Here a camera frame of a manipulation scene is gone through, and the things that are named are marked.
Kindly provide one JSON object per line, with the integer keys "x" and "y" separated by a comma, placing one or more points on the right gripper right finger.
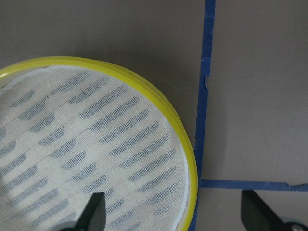
{"x": 256, "y": 215}

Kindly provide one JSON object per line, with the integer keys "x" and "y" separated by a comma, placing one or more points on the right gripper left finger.
{"x": 93, "y": 216}

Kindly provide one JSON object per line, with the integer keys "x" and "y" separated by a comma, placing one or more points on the yellow steamer basket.
{"x": 72, "y": 128}

